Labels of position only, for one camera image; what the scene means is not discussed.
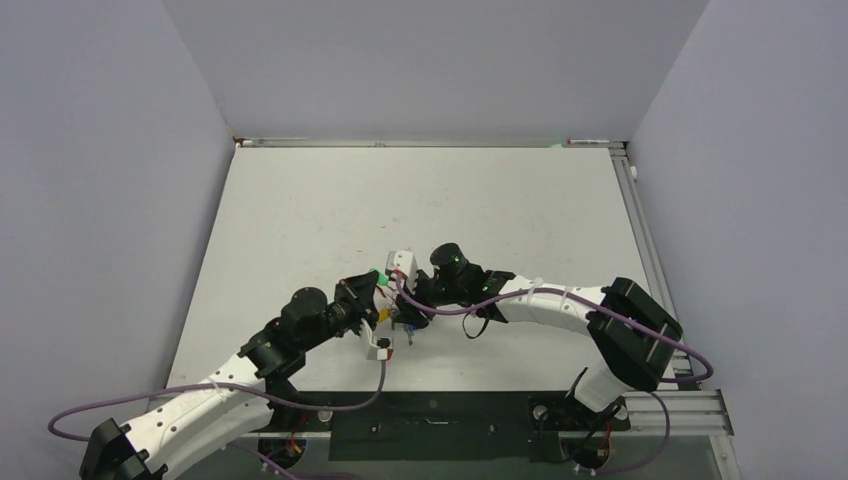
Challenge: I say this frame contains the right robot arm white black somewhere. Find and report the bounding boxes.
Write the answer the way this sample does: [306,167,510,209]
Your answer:
[385,243,683,428]

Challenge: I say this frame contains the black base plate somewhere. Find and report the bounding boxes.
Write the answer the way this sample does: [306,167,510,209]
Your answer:
[258,391,631,467]

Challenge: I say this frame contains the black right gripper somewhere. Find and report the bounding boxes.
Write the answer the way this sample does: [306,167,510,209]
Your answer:
[394,268,466,326]

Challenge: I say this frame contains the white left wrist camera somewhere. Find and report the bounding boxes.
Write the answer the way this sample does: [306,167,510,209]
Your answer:
[359,320,394,361]

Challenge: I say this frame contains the aluminium frame rail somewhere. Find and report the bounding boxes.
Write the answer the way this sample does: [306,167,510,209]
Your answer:
[125,139,743,480]

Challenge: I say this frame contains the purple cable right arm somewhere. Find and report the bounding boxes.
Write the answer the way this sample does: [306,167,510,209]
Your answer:
[394,274,715,477]

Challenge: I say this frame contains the metal key holder red handle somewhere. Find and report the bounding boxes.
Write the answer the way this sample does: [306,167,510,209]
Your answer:
[376,295,414,347]

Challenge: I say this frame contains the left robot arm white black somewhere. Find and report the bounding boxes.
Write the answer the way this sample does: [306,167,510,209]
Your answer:
[79,271,380,479]

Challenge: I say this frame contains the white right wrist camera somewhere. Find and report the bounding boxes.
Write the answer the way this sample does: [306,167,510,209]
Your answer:
[384,251,419,292]

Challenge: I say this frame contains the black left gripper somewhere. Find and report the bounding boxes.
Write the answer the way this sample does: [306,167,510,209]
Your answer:
[300,270,378,352]

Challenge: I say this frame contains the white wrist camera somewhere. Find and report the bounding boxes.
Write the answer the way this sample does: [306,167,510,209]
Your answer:
[359,320,394,361]
[384,251,419,292]

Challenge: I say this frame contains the green key tag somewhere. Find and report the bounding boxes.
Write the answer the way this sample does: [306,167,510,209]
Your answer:
[369,268,388,286]

